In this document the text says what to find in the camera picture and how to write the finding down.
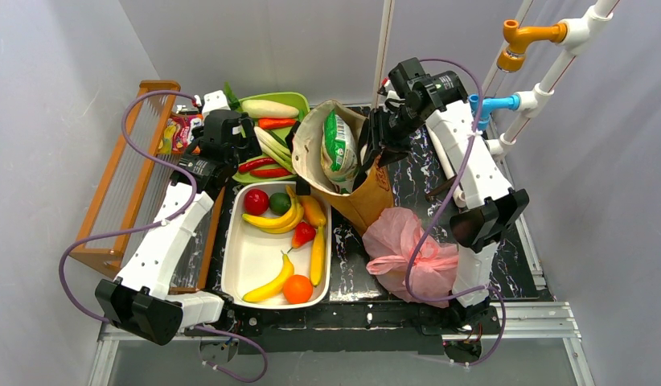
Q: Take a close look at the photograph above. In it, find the green chips bag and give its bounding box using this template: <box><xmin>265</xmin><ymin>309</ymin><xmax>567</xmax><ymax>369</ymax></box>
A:
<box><xmin>321</xmin><ymin>110</ymin><xmax>359</xmax><ymax>194</ymax></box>

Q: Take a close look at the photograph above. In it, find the brown paper bag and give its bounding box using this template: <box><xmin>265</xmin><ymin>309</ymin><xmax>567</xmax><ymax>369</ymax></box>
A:
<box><xmin>291</xmin><ymin>100</ymin><xmax>394</xmax><ymax>234</ymax></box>

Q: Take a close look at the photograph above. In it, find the orange candy bag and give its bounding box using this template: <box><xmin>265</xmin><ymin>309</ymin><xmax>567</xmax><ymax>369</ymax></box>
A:
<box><xmin>157</xmin><ymin>113</ymin><xmax>203</xmax><ymax>154</ymax></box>

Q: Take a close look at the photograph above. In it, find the pink plastic grocery bag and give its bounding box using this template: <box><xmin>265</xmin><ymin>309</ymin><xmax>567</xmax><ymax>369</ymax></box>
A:
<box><xmin>363</xmin><ymin>207</ymin><xmax>459</xmax><ymax>309</ymax></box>

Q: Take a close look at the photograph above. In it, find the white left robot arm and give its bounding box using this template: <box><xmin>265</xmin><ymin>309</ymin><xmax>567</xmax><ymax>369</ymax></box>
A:
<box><xmin>95</xmin><ymin>109</ymin><xmax>261</xmax><ymax>345</ymax></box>

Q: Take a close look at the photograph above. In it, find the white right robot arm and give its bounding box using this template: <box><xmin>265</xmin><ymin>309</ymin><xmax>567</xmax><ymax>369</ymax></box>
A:
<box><xmin>359</xmin><ymin>58</ymin><xmax>529</xmax><ymax>310</ymax></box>

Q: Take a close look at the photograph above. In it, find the yellow banana by bag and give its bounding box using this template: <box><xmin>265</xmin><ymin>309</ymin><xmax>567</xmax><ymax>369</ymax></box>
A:
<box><xmin>309</xmin><ymin>226</ymin><xmax>326</xmax><ymax>287</ymax></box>

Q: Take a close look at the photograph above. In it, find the red chili pepper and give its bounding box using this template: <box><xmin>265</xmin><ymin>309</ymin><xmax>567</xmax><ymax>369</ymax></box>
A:
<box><xmin>238</xmin><ymin>157</ymin><xmax>277</xmax><ymax>174</ymax></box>

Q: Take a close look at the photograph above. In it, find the orange carrot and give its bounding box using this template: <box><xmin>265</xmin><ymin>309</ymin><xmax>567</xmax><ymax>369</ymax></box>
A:
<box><xmin>257</xmin><ymin>118</ymin><xmax>298</xmax><ymax>130</ymax></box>

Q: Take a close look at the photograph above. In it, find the white radish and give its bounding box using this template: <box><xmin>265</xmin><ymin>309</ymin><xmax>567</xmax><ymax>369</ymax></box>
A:
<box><xmin>240</xmin><ymin>99</ymin><xmax>299</xmax><ymax>119</ymax></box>

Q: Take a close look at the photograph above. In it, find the green white leek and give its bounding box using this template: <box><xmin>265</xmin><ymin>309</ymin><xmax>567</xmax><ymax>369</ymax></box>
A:
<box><xmin>254</xmin><ymin>126</ymin><xmax>296</xmax><ymax>175</ymax></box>

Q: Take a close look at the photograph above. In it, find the red apple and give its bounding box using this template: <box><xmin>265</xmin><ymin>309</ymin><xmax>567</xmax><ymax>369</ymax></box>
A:
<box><xmin>243</xmin><ymin>188</ymin><xmax>269</xmax><ymax>216</ymax></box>

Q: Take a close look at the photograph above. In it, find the green vegetable tray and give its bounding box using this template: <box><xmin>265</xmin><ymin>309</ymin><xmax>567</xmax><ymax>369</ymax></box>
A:
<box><xmin>233</xmin><ymin>92</ymin><xmax>310</xmax><ymax>185</ymax></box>

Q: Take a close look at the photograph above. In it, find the green lime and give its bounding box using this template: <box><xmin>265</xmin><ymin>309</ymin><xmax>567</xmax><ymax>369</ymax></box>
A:
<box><xmin>269</xmin><ymin>192</ymin><xmax>292</xmax><ymax>216</ymax></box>

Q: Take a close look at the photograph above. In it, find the orange mango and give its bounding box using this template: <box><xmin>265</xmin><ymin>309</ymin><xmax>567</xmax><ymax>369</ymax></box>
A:
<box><xmin>298</xmin><ymin>195</ymin><xmax>327</xmax><ymax>228</ymax></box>

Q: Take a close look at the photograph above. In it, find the yellow banana bunch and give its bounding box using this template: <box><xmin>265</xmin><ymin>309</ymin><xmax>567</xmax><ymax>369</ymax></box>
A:
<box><xmin>241</xmin><ymin>184</ymin><xmax>304</xmax><ymax>234</ymax></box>

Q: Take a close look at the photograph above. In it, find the wooden rack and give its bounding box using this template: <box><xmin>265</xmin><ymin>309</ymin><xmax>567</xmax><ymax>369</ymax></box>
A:
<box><xmin>71</xmin><ymin>96</ymin><xmax>224</xmax><ymax>294</ymax></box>

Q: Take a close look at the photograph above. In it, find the blue faucet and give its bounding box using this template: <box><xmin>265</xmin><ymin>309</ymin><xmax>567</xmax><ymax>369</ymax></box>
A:
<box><xmin>468</xmin><ymin>93</ymin><xmax>521</xmax><ymax>131</ymax></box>

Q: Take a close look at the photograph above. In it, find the white fruit tray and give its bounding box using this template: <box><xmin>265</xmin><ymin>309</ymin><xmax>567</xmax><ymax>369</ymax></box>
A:
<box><xmin>220</xmin><ymin>181</ymin><xmax>332</xmax><ymax>310</ymax></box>

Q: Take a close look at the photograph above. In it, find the orange faucet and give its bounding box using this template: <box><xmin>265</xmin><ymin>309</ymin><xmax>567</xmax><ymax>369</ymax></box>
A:
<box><xmin>496</xmin><ymin>19</ymin><xmax>568</xmax><ymax>72</ymax></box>

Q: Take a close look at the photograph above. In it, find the single yellow banana lower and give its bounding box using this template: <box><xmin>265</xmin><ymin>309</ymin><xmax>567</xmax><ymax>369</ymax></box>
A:
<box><xmin>242</xmin><ymin>253</ymin><xmax>294</xmax><ymax>303</ymax></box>

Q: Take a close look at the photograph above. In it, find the orange fruit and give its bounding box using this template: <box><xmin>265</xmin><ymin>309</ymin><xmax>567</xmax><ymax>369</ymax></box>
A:
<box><xmin>282</xmin><ymin>275</ymin><xmax>314</xmax><ymax>304</ymax></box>

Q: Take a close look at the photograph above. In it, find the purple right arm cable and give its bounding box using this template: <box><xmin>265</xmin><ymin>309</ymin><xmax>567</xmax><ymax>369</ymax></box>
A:
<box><xmin>404</xmin><ymin>58</ymin><xmax>507</xmax><ymax>368</ymax></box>

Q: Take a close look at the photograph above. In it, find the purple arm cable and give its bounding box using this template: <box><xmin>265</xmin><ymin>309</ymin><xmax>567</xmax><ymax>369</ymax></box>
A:
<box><xmin>404</xmin><ymin>58</ymin><xmax>507</xmax><ymax>368</ymax></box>
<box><xmin>57</xmin><ymin>89</ymin><xmax>269</xmax><ymax>384</ymax></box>

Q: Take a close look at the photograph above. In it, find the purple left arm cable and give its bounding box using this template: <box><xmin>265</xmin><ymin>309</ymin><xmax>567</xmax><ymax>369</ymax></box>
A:
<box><xmin>57</xmin><ymin>89</ymin><xmax>269</xmax><ymax>384</ymax></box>

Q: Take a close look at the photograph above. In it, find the white pipe frame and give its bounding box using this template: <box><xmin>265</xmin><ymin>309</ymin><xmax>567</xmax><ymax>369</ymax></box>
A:
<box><xmin>434</xmin><ymin>0</ymin><xmax>622</xmax><ymax>209</ymax></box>

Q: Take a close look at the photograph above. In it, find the aluminium base frame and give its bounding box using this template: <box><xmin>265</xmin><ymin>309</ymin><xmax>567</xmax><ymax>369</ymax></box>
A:
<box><xmin>91</xmin><ymin>213</ymin><xmax>592</xmax><ymax>385</ymax></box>

